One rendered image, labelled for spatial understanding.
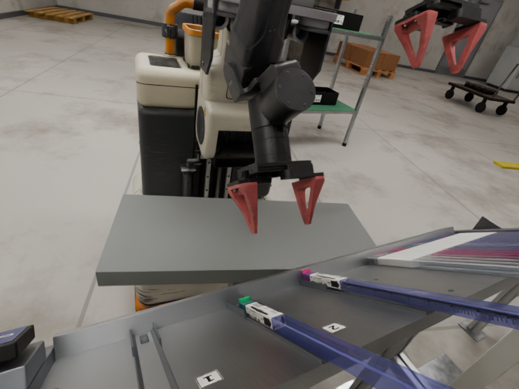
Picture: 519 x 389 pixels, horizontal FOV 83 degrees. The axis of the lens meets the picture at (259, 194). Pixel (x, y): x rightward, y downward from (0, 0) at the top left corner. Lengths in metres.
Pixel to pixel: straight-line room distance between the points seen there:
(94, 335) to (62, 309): 0.97
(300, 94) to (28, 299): 1.24
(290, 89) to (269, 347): 0.29
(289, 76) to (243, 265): 0.37
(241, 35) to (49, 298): 1.18
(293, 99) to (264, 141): 0.08
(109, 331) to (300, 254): 0.41
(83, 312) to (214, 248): 0.77
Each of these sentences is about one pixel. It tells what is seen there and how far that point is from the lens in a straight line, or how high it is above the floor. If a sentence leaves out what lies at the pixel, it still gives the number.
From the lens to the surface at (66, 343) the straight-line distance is 0.38.
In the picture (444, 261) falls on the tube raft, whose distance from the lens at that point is 0.44.
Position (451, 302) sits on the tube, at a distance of 0.29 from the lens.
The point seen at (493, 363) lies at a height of 0.26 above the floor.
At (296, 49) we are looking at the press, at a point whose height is 0.24.
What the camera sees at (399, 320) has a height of 0.84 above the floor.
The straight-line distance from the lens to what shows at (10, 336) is 0.31.
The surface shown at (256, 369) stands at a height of 0.83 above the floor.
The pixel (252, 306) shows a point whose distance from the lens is 0.33.
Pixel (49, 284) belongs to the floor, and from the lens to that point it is 1.43.
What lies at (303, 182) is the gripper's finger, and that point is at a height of 0.81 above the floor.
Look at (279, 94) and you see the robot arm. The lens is 0.38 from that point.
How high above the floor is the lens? 1.04
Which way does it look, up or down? 33 degrees down
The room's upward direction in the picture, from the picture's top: 12 degrees clockwise
